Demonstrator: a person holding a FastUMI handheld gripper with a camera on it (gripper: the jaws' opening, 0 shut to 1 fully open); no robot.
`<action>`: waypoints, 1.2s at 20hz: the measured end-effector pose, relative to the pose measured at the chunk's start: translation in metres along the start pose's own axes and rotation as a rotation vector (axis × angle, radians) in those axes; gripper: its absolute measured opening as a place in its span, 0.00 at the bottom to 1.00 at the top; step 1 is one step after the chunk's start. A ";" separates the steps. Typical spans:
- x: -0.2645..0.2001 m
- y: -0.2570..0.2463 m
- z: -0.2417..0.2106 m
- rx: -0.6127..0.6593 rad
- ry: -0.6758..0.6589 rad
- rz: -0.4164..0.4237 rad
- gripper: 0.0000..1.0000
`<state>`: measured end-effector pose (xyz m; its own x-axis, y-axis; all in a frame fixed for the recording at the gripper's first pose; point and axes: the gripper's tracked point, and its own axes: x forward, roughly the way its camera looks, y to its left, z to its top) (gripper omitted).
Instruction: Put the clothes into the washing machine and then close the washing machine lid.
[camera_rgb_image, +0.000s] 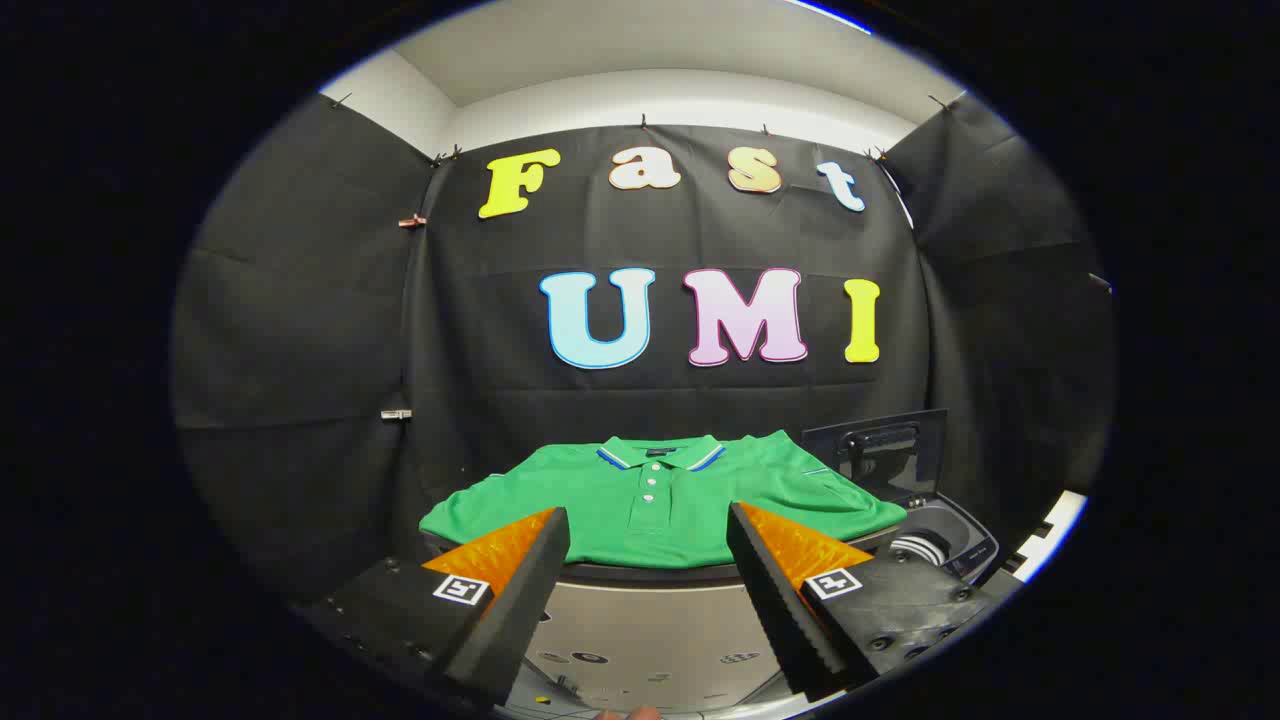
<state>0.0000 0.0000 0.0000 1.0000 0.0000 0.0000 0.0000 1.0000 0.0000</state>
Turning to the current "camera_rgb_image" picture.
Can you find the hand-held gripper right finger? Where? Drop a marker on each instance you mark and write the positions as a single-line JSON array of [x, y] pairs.
[[775, 600]]

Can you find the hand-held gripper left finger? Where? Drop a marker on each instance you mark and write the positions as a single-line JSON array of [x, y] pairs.
[[520, 600]]

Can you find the green polo shirt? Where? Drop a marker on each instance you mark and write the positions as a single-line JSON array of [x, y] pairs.
[[600, 510]]

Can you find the dark washing machine lid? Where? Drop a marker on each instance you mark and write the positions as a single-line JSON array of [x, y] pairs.
[[880, 455]]

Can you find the grey washing machine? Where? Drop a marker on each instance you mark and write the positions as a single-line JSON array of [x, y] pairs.
[[950, 535]]

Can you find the white panel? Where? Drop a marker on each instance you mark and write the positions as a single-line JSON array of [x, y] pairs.
[[1055, 525]]

